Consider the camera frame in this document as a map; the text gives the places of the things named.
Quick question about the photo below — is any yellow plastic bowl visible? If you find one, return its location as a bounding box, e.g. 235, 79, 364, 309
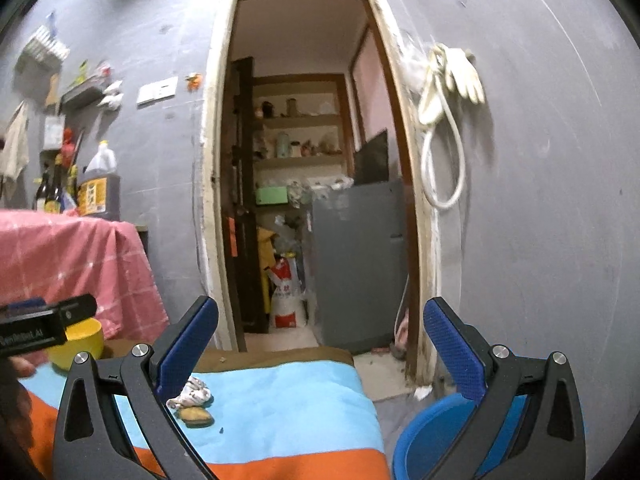
46, 318, 104, 370

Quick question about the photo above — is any pink checked cloth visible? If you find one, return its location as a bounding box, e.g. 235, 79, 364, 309
0, 209, 169, 342

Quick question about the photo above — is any yellow brown peel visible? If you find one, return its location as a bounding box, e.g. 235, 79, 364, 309
177, 406, 215, 428

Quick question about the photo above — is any white crumpled wrapper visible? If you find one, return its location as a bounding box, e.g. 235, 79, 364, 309
166, 376, 213, 411

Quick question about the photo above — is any blue plastic basin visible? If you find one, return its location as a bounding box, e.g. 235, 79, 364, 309
391, 391, 532, 480

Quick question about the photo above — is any dark sauce bottle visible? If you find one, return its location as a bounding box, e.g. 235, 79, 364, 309
34, 165, 50, 211

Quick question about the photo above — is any large oil jug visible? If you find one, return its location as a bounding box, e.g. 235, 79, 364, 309
78, 140, 120, 221

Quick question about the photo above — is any beige hanging towel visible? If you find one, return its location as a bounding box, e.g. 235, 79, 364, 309
1, 101, 29, 200

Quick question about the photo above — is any red white sack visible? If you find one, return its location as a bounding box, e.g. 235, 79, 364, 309
267, 252, 307, 328

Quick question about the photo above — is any green box on shelf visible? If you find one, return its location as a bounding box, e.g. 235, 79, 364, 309
255, 186, 288, 207

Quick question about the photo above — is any white wall switch plate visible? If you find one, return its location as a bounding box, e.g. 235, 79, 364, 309
136, 76, 178, 106

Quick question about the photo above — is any white hanging hose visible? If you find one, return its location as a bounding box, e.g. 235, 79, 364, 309
416, 43, 486, 212

